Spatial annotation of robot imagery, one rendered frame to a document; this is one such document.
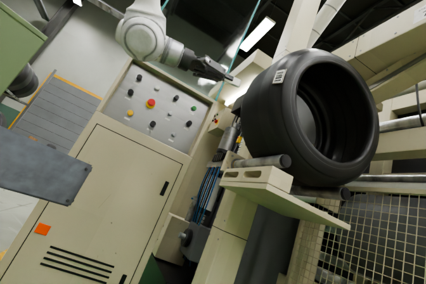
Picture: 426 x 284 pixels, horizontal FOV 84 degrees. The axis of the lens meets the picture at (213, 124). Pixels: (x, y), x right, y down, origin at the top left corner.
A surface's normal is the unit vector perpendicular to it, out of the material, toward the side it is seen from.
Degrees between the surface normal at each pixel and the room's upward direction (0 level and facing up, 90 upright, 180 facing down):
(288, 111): 95
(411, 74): 162
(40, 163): 90
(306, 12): 90
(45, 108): 90
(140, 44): 128
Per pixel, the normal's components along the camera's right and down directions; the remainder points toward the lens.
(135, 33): 0.21, 0.49
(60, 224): 0.38, -0.20
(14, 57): 0.74, 0.05
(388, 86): -0.23, 0.76
